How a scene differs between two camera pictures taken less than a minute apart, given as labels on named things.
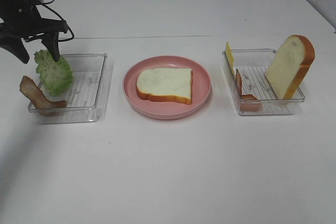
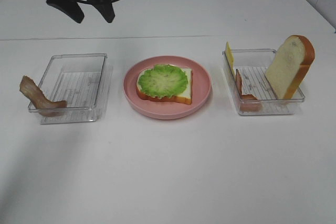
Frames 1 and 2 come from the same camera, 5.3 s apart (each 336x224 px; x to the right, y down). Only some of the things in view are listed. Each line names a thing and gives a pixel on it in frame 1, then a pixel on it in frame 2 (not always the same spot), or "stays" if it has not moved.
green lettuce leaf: (56, 76) -> (163, 81)
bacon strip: (43, 105) stays
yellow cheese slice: (230, 55) stays
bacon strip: (247, 103) stays
